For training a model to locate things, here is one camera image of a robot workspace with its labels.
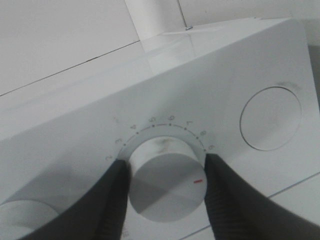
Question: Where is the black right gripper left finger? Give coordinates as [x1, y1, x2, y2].
[24, 160, 130, 240]

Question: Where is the white timer knob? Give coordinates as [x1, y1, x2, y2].
[129, 136, 207, 223]

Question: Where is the round white door button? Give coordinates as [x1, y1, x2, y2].
[239, 86, 302, 151]

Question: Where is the white microwave oven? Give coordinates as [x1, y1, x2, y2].
[0, 18, 320, 240]

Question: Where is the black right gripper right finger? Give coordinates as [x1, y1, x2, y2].
[204, 153, 320, 240]

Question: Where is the upper white power knob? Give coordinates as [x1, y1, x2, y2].
[0, 200, 59, 240]

